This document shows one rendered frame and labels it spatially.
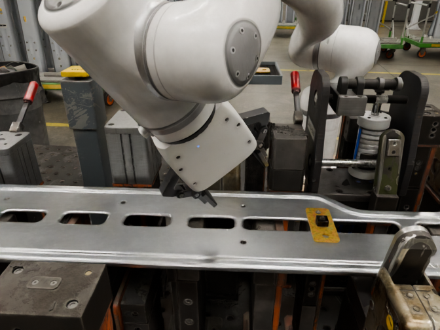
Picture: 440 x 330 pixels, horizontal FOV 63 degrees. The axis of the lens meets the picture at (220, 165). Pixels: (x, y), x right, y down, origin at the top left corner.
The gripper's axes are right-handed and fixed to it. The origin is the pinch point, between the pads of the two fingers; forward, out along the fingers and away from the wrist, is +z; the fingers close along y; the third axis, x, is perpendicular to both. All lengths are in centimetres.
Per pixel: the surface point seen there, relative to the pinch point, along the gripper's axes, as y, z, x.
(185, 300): -18.2, 11.4, -5.2
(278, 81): 18.6, 11.9, 20.3
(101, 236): -20.9, -1.5, 5.1
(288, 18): 346, 575, 693
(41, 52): -95, 151, 425
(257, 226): -2.0, 10.5, -3.1
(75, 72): -13.5, -2.2, 45.8
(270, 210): 1.3, 11.8, -1.5
